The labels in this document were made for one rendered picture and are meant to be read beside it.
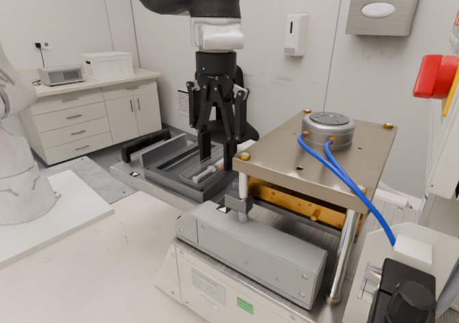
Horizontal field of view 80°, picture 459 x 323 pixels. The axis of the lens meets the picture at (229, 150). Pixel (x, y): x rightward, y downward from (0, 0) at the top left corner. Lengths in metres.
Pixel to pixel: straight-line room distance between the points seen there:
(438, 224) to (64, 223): 0.84
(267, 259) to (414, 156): 1.65
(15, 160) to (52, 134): 1.95
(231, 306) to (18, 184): 0.65
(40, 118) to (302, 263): 2.59
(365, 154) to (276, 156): 0.13
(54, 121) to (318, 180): 2.62
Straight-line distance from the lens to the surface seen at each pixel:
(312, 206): 0.40
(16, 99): 0.90
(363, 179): 0.37
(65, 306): 0.73
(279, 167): 0.37
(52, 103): 2.79
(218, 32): 0.45
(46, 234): 0.90
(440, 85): 0.30
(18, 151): 0.91
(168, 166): 0.64
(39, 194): 0.97
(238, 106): 0.51
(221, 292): 0.52
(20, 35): 3.28
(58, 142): 2.88
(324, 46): 2.02
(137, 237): 0.82
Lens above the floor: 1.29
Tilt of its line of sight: 26 degrees down
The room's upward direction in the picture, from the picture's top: straight up
